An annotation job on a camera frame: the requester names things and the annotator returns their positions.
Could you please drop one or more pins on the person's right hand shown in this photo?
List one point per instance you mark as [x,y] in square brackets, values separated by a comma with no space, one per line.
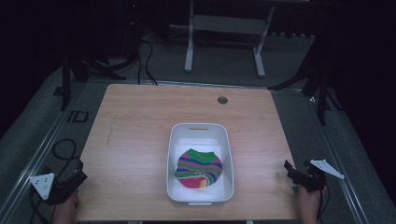
[308,203]

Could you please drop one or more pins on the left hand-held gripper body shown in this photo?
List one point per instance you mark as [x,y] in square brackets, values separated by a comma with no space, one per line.
[49,186]

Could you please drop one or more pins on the white metal table frame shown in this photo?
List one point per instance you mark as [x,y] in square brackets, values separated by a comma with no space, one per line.
[229,37]

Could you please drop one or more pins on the striped colourful knitted cloth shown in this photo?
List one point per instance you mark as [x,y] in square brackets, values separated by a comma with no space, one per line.
[199,168]

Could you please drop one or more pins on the black tripod stand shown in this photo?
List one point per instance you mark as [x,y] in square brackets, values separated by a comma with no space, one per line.
[90,53]
[314,77]

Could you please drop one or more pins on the white plastic bin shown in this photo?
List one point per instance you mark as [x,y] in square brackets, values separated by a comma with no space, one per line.
[200,164]

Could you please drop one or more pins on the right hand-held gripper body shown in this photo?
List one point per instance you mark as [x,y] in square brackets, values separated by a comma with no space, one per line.
[314,175]

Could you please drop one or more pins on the person's left hand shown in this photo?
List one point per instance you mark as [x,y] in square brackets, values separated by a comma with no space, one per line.
[67,211]

